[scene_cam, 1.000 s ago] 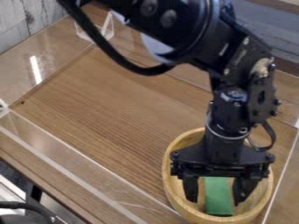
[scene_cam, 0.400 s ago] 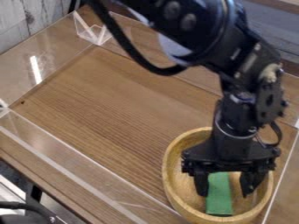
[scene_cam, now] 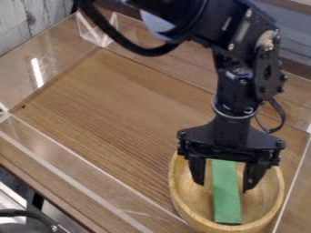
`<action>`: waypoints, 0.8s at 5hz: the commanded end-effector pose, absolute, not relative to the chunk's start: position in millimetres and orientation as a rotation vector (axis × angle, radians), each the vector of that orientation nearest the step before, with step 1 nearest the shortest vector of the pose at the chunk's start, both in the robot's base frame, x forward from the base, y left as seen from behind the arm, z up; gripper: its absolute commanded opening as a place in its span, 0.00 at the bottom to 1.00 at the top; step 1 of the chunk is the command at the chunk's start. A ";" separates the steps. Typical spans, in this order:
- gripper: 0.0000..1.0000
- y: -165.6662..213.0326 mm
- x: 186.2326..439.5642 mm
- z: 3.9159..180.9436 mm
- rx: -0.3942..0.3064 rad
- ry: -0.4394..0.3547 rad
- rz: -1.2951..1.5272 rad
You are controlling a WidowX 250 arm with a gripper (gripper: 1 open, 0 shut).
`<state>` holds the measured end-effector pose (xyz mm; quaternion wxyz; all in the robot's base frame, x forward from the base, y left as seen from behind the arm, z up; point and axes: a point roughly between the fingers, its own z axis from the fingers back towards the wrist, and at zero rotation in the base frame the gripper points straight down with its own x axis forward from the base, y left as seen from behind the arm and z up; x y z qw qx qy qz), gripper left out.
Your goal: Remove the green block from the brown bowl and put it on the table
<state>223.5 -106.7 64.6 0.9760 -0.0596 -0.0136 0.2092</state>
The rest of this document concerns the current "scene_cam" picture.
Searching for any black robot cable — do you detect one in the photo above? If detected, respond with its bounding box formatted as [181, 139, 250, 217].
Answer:
[75, 0, 182, 57]

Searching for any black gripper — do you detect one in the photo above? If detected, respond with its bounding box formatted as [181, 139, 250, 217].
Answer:
[176, 99, 285, 192]

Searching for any brown wooden bowl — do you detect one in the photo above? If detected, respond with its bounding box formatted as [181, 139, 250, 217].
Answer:
[169, 154, 285, 233]

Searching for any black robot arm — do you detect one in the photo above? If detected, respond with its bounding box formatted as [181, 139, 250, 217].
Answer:
[78, 0, 288, 191]

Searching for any green rectangular block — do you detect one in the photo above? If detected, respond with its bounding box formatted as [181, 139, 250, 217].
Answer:
[210, 160, 241, 226]

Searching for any black cable bottom left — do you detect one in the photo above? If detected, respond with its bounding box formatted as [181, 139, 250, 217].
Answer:
[0, 208, 53, 233]

